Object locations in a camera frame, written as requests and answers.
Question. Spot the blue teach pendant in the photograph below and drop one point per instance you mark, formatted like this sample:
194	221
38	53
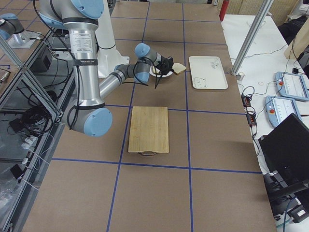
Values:
279	108
292	86

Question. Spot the white camera stand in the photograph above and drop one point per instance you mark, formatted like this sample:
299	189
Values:
108	56

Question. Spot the near blue teach pendant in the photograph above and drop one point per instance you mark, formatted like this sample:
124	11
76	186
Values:
279	108

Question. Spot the red cylinder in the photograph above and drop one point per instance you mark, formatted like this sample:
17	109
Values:
223	9

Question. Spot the bread slice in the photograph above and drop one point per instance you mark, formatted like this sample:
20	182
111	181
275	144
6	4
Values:
178	68

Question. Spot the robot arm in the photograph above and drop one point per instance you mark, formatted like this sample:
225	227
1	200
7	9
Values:
88	113
13	32

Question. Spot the aluminium frame post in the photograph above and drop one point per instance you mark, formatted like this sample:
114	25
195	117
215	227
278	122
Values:
257	22

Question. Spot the cream bear tray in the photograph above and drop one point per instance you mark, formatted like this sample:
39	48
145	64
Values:
207	73

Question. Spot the black laptop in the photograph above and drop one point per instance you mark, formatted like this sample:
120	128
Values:
286	149

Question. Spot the small metal cylinder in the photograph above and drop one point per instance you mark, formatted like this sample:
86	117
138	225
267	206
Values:
240	76

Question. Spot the far blue teach pendant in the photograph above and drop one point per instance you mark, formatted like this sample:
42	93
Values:
292	86

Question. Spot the wooden cutting board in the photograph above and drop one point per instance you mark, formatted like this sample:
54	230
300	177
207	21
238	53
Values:
149	130

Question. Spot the white round plate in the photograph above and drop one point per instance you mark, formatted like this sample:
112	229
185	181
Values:
157	73

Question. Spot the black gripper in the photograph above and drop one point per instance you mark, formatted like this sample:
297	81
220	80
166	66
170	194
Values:
164	65

